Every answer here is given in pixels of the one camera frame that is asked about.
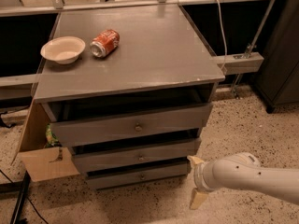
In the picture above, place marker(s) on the grey drawer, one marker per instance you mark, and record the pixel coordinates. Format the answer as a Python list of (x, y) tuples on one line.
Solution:
[(135, 155), (139, 175), (91, 131)]

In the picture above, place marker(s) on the cardboard box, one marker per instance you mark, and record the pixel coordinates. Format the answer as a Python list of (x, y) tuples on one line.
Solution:
[(42, 163)]

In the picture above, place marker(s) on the black floor bar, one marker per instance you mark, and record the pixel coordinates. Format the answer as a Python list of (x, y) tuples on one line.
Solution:
[(15, 219)]

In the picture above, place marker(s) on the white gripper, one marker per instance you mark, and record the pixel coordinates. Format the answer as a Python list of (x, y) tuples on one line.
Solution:
[(199, 176)]

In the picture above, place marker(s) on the metal diagonal rod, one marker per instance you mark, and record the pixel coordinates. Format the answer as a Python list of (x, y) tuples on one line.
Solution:
[(250, 48)]

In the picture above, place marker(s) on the green snack bag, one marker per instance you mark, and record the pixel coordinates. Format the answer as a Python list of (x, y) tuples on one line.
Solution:
[(52, 140)]

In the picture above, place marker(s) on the grey drawer cabinet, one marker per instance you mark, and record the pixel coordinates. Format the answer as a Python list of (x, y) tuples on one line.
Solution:
[(125, 104)]

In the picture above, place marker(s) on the grey bottom drawer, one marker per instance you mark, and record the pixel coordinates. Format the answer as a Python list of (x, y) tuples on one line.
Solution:
[(139, 175)]

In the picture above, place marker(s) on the grey top drawer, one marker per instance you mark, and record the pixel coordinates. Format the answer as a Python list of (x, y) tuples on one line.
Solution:
[(91, 131)]

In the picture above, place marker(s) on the dark side cabinet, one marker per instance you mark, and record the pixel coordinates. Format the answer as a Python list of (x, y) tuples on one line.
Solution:
[(277, 81)]

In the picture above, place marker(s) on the red soda can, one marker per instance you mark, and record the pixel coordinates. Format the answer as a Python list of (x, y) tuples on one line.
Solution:
[(105, 43)]

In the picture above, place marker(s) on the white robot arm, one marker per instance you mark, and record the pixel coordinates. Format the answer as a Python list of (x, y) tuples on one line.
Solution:
[(242, 171)]

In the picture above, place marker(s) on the white bowl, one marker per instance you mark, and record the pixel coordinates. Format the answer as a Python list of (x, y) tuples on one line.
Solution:
[(63, 50)]

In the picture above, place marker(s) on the grey middle drawer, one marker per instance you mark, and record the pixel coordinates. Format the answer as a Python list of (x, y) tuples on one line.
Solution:
[(135, 155)]

